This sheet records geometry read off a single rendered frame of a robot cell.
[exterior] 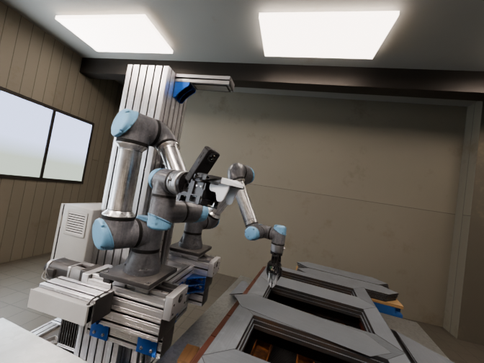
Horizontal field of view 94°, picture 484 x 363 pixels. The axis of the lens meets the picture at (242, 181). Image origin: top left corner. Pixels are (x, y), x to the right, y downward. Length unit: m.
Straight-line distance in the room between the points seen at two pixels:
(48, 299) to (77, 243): 0.35
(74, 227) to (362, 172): 3.65
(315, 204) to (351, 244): 0.79
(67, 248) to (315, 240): 3.25
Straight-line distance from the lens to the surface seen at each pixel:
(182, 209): 0.77
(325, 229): 3.88
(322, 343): 1.24
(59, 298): 1.14
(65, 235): 1.49
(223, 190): 0.54
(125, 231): 0.96
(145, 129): 0.96
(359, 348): 1.27
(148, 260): 1.05
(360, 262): 4.07
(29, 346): 0.73
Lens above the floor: 1.44
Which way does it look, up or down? 3 degrees up
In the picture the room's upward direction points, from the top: 9 degrees clockwise
